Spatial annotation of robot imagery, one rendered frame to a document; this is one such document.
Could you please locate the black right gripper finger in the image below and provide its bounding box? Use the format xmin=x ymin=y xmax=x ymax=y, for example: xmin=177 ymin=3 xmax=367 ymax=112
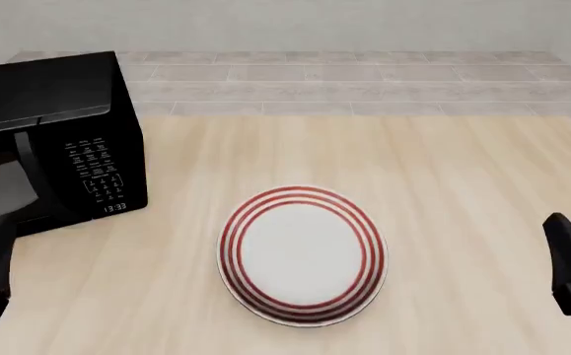
xmin=541 ymin=212 xmax=571 ymax=296

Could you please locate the white plate with red rings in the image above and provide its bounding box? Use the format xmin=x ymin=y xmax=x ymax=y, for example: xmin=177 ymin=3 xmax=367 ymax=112
xmin=216 ymin=183 xmax=390 ymax=328

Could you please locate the black microwave oven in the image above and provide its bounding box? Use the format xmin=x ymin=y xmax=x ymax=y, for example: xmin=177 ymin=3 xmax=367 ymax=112
xmin=0 ymin=50 xmax=149 ymax=238

